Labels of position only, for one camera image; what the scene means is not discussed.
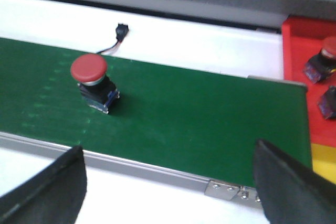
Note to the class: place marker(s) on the metal conveyor end bracket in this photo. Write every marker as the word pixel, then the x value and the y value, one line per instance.
pixel 221 190

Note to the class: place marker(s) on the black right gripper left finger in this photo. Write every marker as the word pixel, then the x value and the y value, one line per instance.
pixel 54 195

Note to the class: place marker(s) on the green conveyor belt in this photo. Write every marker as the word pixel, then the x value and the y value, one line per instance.
pixel 192 121

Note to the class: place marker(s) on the red mushroom push button switch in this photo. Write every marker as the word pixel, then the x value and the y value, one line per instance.
pixel 322 65

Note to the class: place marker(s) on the black connector with wires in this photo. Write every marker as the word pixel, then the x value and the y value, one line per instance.
pixel 121 32

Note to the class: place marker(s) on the yellow plastic tray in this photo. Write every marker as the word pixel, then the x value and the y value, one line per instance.
pixel 323 159

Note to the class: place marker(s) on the white cabinet panel under slab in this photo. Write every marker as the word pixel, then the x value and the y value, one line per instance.
pixel 201 13

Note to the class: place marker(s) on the red plastic tray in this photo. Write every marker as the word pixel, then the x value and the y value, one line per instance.
pixel 302 39

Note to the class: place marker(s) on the aluminium conveyor side rail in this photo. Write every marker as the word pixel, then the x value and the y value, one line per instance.
pixel 247 196

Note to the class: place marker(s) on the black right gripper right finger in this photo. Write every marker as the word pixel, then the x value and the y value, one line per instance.
pixel 289 191

